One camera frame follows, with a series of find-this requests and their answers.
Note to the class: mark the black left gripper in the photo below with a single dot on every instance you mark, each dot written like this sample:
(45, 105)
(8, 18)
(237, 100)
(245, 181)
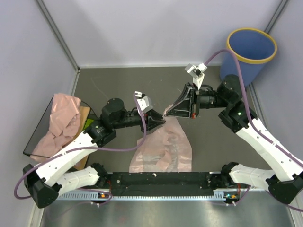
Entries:
(152, 119)

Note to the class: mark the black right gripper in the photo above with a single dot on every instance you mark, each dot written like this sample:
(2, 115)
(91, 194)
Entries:
(188, 105)

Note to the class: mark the pink plastic trash bag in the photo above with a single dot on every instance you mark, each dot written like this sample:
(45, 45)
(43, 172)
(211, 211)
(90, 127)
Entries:
(64, 123)
(167, 149)

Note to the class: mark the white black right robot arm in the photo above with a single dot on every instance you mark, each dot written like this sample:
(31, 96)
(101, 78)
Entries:
(284, 181)

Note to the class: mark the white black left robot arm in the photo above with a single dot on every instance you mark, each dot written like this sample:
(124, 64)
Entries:
(48, 180)

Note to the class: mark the blue trash bin yellow rim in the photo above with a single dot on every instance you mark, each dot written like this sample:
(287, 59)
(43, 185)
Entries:
(253, 49)

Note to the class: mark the green plate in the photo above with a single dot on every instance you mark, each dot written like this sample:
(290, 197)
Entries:
(88, 123)

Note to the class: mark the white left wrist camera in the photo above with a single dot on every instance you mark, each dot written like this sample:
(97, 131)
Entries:
(144, 101)

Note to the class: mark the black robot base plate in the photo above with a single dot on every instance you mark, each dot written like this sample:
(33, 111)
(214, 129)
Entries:
(164, 184)

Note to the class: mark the grey slotted cable duct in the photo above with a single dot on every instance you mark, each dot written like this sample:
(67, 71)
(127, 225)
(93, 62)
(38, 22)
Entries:
(84, 196)

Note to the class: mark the black wire frame shelf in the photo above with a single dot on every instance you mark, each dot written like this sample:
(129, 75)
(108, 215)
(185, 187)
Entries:
(42, 128)

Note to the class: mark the aluminium frame rail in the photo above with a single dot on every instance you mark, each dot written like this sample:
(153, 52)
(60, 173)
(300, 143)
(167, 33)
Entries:
(241, 206)

